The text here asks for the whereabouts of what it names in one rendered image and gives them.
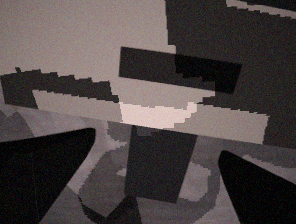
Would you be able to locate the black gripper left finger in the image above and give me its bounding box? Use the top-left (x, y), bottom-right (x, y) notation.
top-left (0, 128), bottom-right (96, 224)

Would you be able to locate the black two-prong charger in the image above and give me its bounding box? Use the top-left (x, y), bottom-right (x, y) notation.
top-left (123, 125), bottom-right (198, 204)

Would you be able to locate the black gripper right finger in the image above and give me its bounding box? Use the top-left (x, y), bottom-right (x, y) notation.
top-left (218, 150), bottom-right (296, 224)

